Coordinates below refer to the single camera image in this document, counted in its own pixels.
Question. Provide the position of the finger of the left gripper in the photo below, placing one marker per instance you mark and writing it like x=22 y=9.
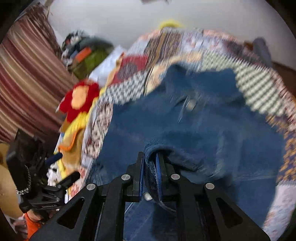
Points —
x=69 y=180
x=53 y=159

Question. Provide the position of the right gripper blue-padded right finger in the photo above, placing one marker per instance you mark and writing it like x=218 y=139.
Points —
x=204 y=212

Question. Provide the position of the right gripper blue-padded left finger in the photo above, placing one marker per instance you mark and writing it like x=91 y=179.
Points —
x=96 y=212

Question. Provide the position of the blue denim jacket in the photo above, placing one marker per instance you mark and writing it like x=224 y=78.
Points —
x=201 y=122

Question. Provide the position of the orange sleeve forearm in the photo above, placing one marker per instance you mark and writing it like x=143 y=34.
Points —
x=32 y=226

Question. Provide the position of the pile of folded clothes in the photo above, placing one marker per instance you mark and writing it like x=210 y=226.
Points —
x=82 y=53

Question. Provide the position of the person's left hand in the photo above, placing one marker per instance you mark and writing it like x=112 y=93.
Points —
x=38 y=215

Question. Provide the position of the red yellow plush blanket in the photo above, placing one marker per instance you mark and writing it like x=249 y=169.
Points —
x=79 y=99

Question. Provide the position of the striped maroon curtain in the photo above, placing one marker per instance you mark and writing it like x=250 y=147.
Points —
x=33 y=78

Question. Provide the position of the patchwork patterned bedspread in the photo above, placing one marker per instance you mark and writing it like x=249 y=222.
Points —
x=127 y=75

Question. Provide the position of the purple grey bag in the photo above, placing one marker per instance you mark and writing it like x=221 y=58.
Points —
x=262 y=51

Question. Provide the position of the yellow pillow behind bed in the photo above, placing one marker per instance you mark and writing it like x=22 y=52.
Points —
x=170 y=24

